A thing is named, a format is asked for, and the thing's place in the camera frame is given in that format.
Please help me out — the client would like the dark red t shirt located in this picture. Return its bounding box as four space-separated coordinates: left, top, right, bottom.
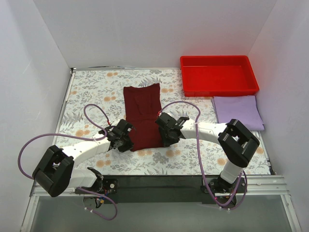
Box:
123 83 163 151

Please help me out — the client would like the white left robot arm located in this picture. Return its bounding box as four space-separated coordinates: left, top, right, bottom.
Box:
32 119 134 197

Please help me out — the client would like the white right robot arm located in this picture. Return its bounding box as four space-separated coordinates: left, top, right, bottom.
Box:
155 113 260 192

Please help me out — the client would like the floral table mat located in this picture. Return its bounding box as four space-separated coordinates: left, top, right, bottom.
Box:
55 69 228 175

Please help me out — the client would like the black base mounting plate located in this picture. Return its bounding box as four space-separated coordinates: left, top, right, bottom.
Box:
84 175 215 204

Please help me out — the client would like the red plastic bin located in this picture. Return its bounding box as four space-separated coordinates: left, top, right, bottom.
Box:
180 56 259 97

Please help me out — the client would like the folded purple t shirt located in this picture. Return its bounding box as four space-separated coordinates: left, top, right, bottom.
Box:
212 95 265 131

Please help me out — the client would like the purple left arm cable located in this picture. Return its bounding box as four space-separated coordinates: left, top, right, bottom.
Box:
17 103 119 221

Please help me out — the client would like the aluminium frame rail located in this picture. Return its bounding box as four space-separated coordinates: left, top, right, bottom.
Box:
21 175 301 232

